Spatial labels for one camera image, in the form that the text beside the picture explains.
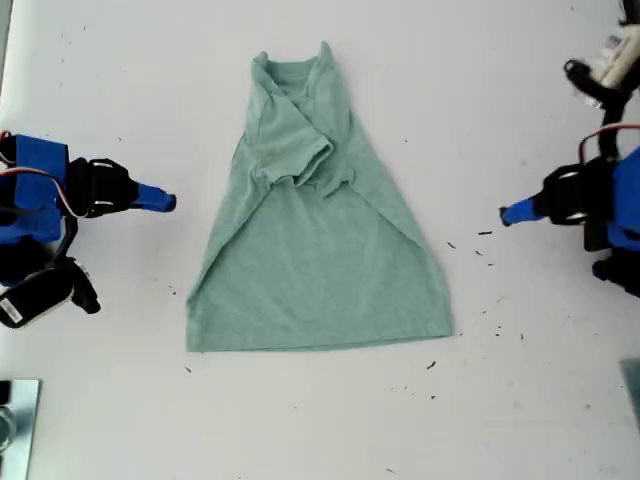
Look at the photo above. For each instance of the black clamp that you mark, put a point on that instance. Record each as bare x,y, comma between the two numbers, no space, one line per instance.
4,392

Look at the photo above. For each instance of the black white camera box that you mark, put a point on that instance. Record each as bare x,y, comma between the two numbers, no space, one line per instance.
622,60

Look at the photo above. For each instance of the green t-shirt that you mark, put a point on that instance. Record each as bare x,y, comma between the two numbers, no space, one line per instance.
310,280

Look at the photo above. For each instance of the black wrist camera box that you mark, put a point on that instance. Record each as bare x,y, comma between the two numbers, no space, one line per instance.
35,300

